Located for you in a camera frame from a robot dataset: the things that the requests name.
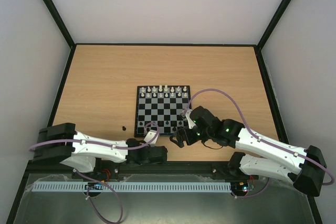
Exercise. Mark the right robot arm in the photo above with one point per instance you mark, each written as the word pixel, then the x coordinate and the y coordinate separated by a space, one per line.
pixel 256 154

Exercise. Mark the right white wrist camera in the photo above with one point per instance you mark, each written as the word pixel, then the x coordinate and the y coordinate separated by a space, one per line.
pixel 187 118

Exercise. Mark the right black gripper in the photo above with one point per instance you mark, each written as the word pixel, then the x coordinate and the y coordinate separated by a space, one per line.
pixel 184 136

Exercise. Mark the grey slotted cable duct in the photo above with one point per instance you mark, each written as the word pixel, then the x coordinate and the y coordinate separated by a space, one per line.
pixel 133 187

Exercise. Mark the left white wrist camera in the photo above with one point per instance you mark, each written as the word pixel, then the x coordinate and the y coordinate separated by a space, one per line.
pixel 151 137

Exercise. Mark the black silver chess board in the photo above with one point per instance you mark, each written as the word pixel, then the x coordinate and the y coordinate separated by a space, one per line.
pixel 159 110

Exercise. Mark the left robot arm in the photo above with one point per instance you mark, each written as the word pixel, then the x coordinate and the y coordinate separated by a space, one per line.
pixel 63 144

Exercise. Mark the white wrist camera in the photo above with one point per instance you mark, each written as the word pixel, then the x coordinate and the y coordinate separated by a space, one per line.
pixel 187 118
pixel 151 137

